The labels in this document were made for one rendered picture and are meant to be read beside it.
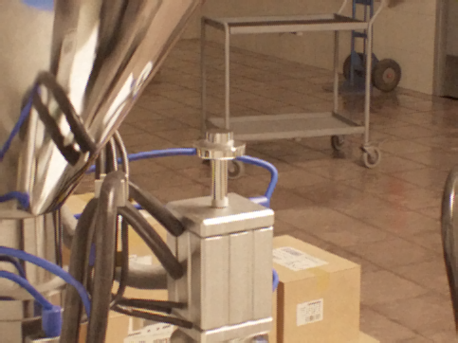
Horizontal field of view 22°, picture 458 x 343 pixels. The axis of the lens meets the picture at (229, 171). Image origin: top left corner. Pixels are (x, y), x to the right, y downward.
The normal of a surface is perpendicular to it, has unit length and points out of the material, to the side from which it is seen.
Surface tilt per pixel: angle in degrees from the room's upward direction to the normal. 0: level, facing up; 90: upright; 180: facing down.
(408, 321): 0
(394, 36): 90
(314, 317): 90
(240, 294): 90
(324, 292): 90
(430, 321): 0
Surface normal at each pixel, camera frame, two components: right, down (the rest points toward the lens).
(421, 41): -0.87, 0.12
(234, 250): 0.49, 0.21
